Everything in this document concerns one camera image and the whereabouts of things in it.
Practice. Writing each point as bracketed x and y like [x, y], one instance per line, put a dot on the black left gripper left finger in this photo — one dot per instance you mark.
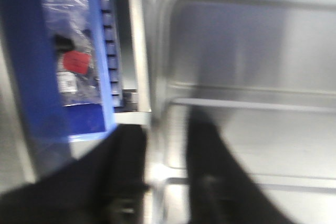
[85, 190]

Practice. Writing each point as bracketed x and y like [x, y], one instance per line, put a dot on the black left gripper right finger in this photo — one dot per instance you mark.
[219, 189]

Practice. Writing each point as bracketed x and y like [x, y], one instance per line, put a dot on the small ribbed silver tray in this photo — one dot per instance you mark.
[264, 72]

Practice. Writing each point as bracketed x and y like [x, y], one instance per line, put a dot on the blue bin with bag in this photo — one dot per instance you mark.
[31, 56]

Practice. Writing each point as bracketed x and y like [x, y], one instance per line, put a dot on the clear bag red label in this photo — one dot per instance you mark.
[67, 23]

